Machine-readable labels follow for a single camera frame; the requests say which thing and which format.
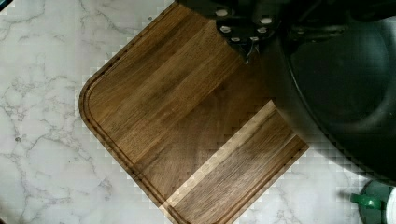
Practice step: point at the dark green bowl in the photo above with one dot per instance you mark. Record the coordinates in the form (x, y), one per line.
(339, 95)

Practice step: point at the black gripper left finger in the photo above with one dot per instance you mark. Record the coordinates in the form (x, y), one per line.
(244, 24)

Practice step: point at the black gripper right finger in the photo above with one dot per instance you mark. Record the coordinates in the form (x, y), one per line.
(321, 20)

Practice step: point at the green and white mug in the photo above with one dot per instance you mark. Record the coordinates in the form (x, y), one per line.
(376, 203)

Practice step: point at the wooden cutting board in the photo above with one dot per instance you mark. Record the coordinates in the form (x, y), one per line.
(189, 121)

